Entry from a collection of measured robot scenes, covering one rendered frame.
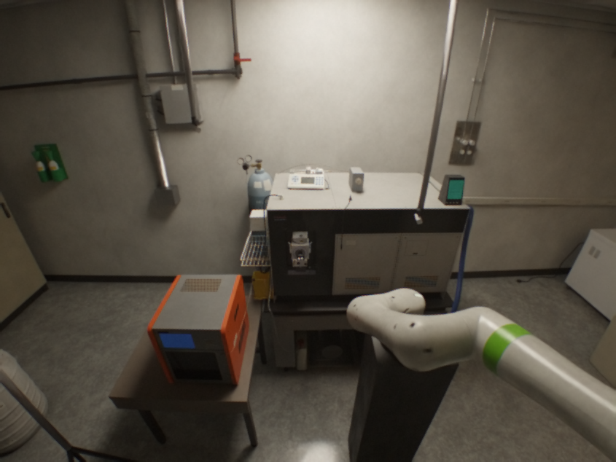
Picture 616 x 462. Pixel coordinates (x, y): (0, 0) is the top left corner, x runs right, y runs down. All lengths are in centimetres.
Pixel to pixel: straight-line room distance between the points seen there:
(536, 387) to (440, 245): 137
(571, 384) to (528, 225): 332
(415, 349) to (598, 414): 30
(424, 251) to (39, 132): 350
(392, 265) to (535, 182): 219
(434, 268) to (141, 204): 274
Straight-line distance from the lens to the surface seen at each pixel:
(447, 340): 70
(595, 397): 63
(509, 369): 69
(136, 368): 193
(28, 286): 422
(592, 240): 412
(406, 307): 108
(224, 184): 286
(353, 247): 176
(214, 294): 155
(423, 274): 202
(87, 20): 316
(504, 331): 72
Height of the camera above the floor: 210
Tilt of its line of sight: 29 degrees down
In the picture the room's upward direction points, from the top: straight up
